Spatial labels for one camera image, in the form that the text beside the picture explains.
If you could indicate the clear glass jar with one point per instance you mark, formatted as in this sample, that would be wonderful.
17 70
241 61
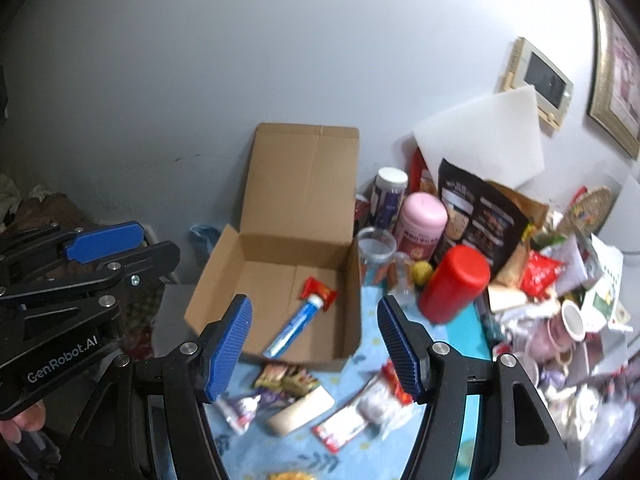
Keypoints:
375 255

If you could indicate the brown checked cloth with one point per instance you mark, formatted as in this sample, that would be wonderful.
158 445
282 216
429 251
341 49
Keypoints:
50 210

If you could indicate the dark printed gift box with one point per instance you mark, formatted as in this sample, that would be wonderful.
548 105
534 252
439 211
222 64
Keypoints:
480 215

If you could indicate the small red paper packet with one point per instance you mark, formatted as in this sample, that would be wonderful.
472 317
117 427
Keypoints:
542 270

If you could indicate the white foam board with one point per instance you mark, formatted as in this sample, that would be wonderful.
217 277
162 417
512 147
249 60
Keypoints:
490 135

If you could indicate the small red candy packet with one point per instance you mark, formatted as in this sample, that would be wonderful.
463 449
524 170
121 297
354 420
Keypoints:
320 291

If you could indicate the white snack packet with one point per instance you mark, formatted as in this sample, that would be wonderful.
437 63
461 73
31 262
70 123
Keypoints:
375 402

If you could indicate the blue plastic bag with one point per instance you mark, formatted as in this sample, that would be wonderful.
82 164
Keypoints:
202 237

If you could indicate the gold picture frame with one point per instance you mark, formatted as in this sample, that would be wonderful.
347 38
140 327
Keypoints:
620 70

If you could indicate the red carton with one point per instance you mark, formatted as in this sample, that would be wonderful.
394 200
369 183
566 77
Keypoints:
419 172

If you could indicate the cardboard box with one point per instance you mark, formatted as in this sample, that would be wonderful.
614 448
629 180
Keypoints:
300 185

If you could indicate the silver purple snack packet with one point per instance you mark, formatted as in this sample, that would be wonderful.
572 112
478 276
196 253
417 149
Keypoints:
242 410

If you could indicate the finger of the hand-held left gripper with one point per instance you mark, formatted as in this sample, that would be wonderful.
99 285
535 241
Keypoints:
145 262
105 242

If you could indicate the white-capped dark bottle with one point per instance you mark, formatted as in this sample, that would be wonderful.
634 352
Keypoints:
387 200

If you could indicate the round woven fan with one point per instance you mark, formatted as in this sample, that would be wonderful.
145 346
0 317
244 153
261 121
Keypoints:
592 205

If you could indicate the blue floral tablecloth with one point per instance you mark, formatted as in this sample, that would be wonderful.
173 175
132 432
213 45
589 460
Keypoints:
462 337

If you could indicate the yellow ball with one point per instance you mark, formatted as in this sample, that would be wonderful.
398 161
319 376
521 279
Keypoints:
421 273

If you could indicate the blue white tube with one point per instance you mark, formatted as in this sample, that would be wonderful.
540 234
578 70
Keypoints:
292 327

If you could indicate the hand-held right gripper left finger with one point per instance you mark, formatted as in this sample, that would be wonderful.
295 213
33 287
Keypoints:
227 355

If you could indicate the clear plastic bag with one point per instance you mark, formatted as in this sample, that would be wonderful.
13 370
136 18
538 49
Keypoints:
600 425

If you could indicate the pink mug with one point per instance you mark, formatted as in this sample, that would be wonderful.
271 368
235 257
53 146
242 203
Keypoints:
570 320

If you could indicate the small gold box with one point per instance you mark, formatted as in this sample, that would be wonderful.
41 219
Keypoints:
300 412

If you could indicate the person's left hand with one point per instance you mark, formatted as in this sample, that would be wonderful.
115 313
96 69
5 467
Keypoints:
22 422

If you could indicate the pink canister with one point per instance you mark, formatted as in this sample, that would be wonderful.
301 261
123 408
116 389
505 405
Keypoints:
417 225

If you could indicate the red white packet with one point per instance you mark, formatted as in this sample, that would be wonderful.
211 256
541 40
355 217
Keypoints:
342 427

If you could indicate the white green printed carton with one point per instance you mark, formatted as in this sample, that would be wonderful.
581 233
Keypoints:
605 270

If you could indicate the small red box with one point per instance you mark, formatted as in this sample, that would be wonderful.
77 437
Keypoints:
361 212

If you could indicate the red canister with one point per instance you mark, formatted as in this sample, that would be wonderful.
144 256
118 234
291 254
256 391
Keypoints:
452 285

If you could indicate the wall intercom panel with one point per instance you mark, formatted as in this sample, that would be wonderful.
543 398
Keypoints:
542 75

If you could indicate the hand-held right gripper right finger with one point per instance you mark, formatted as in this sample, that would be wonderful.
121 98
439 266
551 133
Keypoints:
400 355

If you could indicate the brown red snack packet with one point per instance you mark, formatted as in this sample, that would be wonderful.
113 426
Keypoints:
280 377

